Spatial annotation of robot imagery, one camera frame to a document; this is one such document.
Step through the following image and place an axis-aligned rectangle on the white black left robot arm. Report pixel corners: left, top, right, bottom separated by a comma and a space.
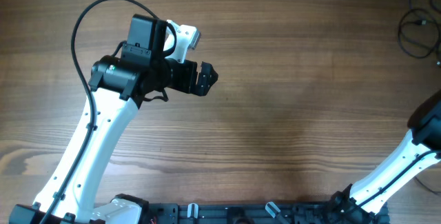
9, 14, 218, 223

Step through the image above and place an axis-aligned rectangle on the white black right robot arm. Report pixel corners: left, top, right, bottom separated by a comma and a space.
323, 92, 440, 223

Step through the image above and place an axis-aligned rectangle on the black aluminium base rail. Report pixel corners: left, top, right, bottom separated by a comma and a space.
147, 201, 390, 224

